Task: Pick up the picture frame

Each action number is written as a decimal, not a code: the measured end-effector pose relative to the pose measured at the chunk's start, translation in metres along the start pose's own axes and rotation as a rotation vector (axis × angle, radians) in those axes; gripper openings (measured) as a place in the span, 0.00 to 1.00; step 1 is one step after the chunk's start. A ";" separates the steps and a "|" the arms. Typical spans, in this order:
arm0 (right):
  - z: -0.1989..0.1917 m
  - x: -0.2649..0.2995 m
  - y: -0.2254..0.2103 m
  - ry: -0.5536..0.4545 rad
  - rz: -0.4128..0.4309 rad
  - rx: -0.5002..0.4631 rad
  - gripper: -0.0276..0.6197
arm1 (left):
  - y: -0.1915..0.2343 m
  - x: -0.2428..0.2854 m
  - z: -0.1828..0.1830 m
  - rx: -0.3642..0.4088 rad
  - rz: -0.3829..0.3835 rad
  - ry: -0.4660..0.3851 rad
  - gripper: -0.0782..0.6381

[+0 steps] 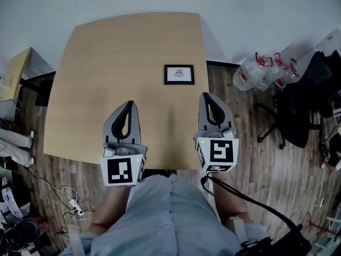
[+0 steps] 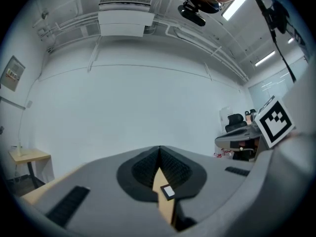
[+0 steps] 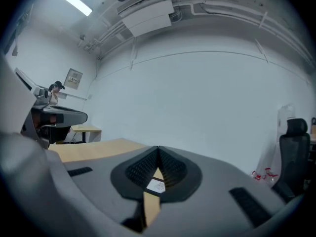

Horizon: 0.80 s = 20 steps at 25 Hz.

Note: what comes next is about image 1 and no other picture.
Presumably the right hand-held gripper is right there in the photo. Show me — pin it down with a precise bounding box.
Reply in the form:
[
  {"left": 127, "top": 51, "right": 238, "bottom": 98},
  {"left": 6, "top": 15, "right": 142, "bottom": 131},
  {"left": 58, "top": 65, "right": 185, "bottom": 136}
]
[{"left": 193, "top": 92, "right": 240, "bottom": 173}]

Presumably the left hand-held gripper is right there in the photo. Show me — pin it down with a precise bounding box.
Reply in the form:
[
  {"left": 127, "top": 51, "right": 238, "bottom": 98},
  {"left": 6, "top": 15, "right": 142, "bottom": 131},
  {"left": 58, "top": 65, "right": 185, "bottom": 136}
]
[{"left": 100, "top": 101, "right": 149, "bottom": 188}]

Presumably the black framed picture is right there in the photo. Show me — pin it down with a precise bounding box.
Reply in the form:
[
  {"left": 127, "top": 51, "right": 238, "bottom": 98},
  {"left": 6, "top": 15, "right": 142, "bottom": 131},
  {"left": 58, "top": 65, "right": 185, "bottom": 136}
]
[{"left": 163, "top": 64, "right": 196, "bottom": 86}]

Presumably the person's right forearm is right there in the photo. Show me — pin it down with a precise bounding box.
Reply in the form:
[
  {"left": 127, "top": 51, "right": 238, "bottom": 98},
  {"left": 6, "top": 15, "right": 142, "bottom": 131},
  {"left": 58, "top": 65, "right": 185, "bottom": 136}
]
[{"left": 206, "top": 171, "right": 253, "bottom": 225}]

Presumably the person's left forearm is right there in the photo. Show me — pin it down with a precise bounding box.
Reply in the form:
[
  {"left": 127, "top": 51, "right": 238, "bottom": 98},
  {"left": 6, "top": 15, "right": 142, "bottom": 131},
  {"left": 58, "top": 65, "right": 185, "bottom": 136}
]
[{"left": 89, "top": 181, "right": 134, "bottom": 236}]

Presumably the black office chair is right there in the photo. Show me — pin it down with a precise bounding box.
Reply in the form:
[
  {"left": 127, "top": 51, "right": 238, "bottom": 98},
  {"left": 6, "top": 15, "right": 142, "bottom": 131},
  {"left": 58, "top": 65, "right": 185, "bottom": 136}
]
[{"left": 254, "top": 51, "right": 341, "bottom": 150}]

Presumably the person's light blue shirt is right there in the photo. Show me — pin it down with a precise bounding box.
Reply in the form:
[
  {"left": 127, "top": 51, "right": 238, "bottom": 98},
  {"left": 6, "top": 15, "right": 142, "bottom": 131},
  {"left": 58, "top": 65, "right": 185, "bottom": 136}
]
[{"left": 60, "top": 173, "right": 270, "bottom": 256}]

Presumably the small wooden side table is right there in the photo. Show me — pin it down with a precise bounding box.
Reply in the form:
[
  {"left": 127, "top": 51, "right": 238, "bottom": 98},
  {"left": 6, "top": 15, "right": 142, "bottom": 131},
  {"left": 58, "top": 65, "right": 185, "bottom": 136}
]
[{"left": 0, "top": 46, "right": 56, "bottom": 107}]

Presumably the white shelf unit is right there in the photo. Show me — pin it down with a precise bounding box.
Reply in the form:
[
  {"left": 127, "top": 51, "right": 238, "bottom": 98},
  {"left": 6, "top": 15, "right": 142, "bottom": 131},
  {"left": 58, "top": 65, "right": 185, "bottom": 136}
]
[{"left": 330, "top": 89, "right": 341, "bottom": 119}]

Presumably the black round device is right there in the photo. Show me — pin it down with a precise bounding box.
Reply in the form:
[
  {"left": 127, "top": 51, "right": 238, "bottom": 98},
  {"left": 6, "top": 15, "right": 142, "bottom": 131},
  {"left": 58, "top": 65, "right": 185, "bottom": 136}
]
[{"left": 12, "top": 218, "right": 41, "bottom": 247}]

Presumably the black waist bag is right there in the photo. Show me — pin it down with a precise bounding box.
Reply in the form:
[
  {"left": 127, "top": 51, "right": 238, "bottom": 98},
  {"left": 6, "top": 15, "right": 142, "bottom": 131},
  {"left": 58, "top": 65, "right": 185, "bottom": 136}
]
[{"left": 236, "top": 224, "right": 312, "bottom": 256}]

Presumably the brown wooden coat rack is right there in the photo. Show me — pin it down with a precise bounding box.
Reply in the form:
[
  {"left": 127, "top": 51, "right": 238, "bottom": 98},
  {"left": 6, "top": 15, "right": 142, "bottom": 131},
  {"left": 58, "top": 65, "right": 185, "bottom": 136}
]
[{"left": 305, "top": 211, "right": 337, "bottom": 235}]

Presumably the white metal rack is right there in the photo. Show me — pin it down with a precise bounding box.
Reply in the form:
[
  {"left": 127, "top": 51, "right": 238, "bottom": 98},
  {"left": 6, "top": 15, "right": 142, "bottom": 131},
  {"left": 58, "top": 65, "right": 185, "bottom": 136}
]
[{"left": 314, "top": 214, "right": 341, "bottom": 256}]

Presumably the white power cable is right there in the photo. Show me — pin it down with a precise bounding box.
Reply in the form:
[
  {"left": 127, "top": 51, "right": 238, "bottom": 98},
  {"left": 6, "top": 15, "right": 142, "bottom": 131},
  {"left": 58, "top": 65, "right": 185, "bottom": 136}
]
[{"left": 60, "top": 187, "right": 78, "bottom": 223}]

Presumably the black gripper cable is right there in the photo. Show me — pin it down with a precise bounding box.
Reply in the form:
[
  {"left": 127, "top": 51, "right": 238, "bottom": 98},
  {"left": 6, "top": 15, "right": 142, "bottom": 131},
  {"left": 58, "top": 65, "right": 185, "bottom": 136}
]
[{"left": 200, "top": 175, "right": 298, "bottom": 230}]

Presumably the black floor cable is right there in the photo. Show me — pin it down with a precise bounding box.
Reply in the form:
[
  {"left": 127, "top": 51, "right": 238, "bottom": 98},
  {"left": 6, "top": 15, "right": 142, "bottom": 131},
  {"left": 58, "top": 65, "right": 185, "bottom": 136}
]
[{"left": 26, "top": 166, "right": 95, "bottom": 213}]

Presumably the white shoulder strap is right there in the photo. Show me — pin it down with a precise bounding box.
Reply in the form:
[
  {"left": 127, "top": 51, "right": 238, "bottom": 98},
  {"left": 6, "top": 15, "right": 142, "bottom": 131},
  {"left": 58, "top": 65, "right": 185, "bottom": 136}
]
[
  {"left": 229, "top": 216, "right": 250, "bottom": 242},
  {"left": 68, "top": 228, "right": 86, "bottom": 256}
]

